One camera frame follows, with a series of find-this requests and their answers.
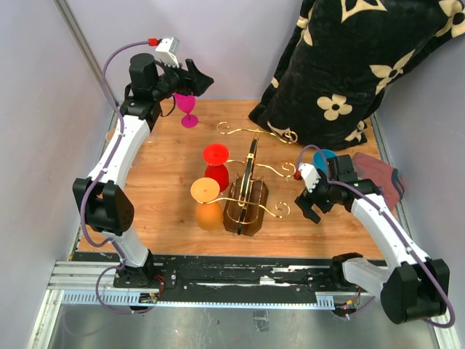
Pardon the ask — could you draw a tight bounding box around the orange wine glass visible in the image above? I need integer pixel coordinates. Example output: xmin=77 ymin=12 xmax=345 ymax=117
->
xmin=190 ymin=177 xmax=223 ymax=230

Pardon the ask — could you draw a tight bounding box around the pink wine glass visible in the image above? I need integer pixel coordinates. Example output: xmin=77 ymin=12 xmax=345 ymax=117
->
xmin=174 ymin=93 xmax=198 ymax=128

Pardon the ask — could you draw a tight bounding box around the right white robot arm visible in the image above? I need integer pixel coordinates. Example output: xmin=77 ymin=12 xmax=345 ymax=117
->
xmin=294 ymin=155 xmax=455 ymax=324

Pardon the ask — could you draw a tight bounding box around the printed cloth bag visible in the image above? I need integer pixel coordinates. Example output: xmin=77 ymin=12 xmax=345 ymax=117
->
xmin=352 ymin=152 xmax=405 ymax=211

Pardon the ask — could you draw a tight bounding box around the aluminium corner post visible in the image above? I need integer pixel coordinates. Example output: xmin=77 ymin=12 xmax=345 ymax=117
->
xmin=52 ymin=0 xmax=116 ymax=110

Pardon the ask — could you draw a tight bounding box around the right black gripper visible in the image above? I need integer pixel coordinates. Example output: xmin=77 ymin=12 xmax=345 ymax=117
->
xmin=295 ymin=169 xmax=339 ymax=223

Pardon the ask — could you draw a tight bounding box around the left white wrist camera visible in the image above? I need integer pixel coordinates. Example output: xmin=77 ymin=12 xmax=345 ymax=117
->
xmin=148 ymin=36 xmax=181 ymax=68

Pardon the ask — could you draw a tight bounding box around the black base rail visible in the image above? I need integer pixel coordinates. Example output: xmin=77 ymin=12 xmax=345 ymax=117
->
xmin=153 ymin=254 xmax=357 ymax=308

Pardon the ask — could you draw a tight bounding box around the red wine glass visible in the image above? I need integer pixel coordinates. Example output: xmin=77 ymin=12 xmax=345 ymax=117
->
xmin=203 ymin=143 xmax=230 ymax=192

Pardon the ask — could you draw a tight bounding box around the black floral blanket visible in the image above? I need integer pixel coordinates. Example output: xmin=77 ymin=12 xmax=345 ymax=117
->
xmin=249 ymin=1 xmax=464 ymax=151

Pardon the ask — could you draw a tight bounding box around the gold wire glass rack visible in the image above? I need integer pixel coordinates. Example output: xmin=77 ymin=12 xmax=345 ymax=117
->
xmin=216 ymin=129 xmax=296 ymax=236

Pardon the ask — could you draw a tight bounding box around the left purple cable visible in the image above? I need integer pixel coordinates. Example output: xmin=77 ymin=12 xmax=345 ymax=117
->
xmin=80 ymin=36 xmax=161 ymax=316

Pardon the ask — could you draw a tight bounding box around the blue wine glass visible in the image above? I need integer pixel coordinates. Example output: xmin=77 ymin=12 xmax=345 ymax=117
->
xmin=312 ymin=149 xmax=337 ymax=175

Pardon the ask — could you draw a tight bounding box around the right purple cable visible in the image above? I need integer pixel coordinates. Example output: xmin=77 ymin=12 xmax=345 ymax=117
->
xmin=294 ymin=144 xmax=457 ymax=328

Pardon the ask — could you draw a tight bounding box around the purple cable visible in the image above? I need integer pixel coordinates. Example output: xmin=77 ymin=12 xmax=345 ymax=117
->
xmin=294 ymin=144 xmax=457 ymax=328
xmin=80 ymin=36 xmax=161 ymax=316

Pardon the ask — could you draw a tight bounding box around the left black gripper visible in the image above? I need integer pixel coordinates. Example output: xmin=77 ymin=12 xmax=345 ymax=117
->
xmin=152 ymin=56 xmax=214 ymax=102

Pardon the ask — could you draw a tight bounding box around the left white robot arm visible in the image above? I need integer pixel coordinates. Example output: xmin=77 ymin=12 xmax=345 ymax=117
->
xmin=73 ymin=53 xmax=214 ymax=288

